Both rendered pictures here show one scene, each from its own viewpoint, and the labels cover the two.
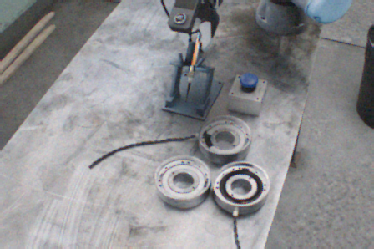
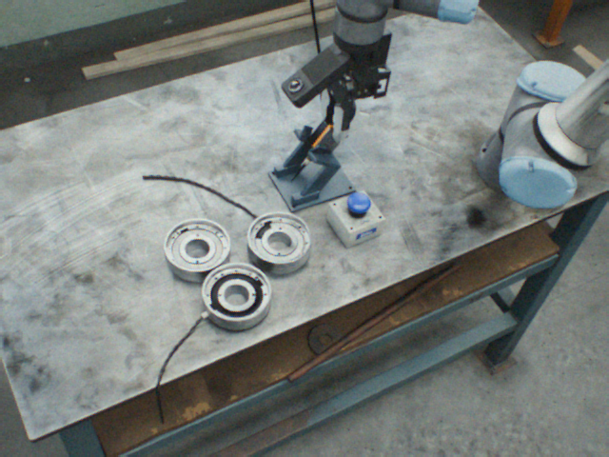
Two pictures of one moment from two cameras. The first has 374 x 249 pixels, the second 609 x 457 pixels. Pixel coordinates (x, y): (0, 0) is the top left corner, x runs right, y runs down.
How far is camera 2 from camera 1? 0.56 m
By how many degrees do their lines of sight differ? 26
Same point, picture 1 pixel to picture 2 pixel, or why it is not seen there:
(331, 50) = not seen: outside the picture
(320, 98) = not seen: outside the picture
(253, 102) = (344, 228)
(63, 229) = (62, 214)
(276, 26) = (487, 170)
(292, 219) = (423, 428)
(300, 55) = (479, 223)
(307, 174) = (498, 395)
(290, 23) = not seen: hidden behind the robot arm
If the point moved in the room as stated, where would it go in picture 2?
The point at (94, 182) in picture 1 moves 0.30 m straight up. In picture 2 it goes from (132, 194) to (110, 56)
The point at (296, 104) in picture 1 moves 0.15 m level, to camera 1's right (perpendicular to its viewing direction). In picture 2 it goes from (401, 268) to (473, 325)
